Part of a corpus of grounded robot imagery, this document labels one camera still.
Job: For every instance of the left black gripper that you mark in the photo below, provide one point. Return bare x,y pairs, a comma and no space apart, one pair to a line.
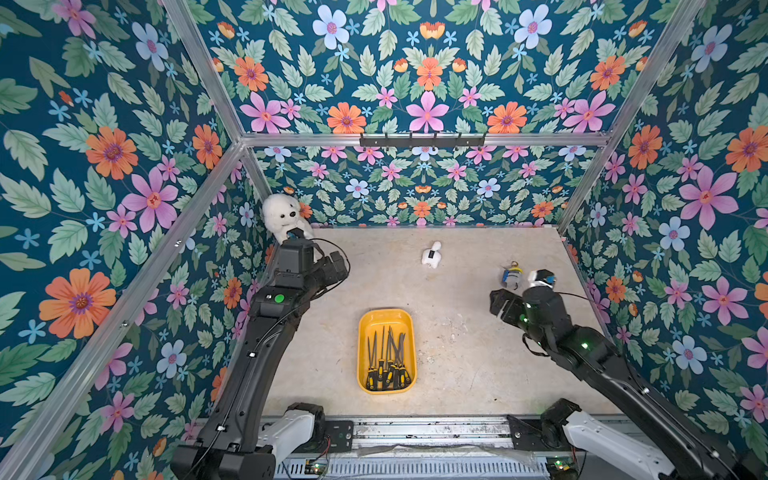
330,275

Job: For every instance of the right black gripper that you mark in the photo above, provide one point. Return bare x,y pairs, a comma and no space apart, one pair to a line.
501,301

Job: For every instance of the file tool eight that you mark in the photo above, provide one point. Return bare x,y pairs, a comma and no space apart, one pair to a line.
382,362

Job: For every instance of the file tool nine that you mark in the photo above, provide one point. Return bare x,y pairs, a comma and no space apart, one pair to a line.
378,356

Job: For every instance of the file tool six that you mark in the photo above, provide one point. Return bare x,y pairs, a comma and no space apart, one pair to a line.
396,382

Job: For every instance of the file tool seven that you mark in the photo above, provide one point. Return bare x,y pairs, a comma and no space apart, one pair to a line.
398,347

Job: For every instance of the file tool five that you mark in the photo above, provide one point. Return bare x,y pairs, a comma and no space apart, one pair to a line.
389,360

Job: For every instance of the file tool four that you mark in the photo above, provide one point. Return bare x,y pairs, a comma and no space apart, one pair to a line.
397,377

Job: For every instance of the file tool three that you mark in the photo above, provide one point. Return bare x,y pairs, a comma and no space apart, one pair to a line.
405,378

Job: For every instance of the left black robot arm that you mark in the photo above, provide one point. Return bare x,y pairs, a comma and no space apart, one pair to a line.
232,444

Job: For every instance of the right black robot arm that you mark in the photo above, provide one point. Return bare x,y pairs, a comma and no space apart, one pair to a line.
677,448

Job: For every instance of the white plush bear toy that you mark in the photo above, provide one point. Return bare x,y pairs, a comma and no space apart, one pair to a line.
281,214

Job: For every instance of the small white toy figure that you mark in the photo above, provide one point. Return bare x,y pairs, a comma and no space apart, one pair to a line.
432,257

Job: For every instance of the blue yellow keychain toy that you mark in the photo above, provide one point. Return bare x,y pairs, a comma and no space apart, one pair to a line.
512,276

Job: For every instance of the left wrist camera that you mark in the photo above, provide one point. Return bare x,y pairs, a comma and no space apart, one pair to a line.
295,260

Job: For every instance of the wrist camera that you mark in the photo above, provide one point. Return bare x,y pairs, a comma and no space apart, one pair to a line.
543,278
295,260

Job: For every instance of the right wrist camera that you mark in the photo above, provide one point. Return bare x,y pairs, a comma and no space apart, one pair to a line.
543,278

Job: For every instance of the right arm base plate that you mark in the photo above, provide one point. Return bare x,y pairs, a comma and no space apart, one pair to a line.
535,434

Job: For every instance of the black wall hook rail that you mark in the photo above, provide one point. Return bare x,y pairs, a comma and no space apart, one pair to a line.
411,140

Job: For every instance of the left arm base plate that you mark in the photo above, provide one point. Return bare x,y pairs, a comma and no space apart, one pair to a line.
333,436

